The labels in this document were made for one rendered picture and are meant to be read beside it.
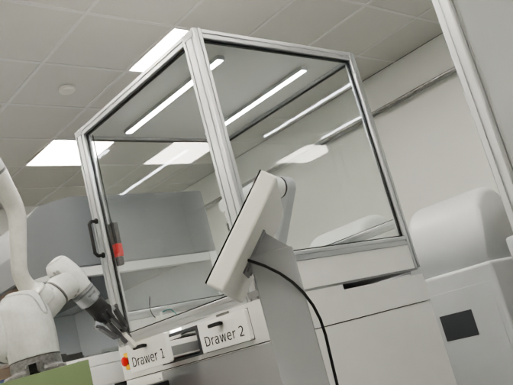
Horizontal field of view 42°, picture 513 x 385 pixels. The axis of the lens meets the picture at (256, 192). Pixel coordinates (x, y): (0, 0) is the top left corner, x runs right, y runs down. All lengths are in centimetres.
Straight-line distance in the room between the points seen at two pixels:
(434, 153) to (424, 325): 289
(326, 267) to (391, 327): 39
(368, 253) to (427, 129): 302
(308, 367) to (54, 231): 202
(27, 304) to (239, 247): 83
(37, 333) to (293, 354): 82
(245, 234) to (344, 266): 109
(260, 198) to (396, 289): 134
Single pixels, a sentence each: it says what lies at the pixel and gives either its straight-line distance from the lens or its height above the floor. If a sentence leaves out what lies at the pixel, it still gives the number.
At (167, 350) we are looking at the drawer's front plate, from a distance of 256.
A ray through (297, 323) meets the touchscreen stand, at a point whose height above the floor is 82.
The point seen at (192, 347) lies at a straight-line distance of 264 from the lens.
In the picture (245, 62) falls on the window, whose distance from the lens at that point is 274.
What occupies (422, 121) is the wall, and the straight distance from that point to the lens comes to 575.
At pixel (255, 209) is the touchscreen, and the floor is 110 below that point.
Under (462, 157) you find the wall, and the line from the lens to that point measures 555.
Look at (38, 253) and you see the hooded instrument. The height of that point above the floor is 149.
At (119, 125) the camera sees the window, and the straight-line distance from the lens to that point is 306.
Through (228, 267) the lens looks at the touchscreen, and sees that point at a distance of 163.
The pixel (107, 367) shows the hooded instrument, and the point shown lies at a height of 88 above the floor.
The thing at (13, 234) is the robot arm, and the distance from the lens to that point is 247.
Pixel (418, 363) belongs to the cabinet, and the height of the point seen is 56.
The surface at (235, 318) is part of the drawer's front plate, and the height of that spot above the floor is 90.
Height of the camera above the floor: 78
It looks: 13 degrees up
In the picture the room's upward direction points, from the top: 15 degrees counter-clockwise
